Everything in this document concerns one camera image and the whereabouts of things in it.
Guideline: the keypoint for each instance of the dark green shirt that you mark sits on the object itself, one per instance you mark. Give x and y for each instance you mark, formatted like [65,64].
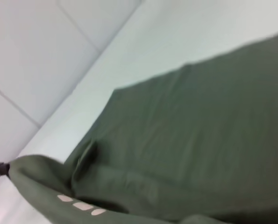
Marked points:
[187,128]

